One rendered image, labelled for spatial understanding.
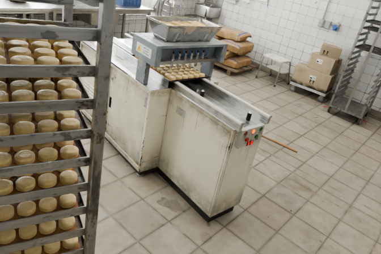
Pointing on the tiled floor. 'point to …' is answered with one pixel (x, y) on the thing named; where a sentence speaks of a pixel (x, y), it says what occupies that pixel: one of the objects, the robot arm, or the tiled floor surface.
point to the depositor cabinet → (132, 111)
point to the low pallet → (235, 68)
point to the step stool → (276, 66)
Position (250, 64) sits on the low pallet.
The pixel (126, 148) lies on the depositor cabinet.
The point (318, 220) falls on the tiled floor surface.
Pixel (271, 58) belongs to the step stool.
